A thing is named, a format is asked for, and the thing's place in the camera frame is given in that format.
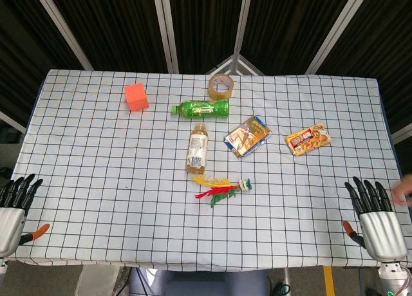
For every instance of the blue snack bag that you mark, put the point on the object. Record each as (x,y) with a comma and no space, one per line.
(248,136)

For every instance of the checkered white tablecloth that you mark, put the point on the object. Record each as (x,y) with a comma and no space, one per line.
(128,186)

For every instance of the brown packing tape roll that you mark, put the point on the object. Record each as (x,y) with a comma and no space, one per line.
(220,87)

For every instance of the orange foam cube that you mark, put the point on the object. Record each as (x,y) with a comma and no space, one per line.
(136,97)

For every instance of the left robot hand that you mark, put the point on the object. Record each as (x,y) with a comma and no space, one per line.
(9,218)

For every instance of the yellow tea bottle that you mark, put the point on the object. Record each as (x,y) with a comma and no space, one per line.
(197,149)

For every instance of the robot base body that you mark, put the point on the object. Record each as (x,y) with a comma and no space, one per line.
(199,283)

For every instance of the orange snack box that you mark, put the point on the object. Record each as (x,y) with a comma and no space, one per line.
(308,139)

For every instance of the person's hand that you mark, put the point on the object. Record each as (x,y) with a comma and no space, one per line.
(403,193)

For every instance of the green tea bottle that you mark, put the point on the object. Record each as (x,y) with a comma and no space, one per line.
(202,109)

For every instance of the colourful feather shuttlecock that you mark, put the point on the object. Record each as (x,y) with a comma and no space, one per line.
(222,188)

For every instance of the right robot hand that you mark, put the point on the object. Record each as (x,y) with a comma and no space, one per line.
(380,225)

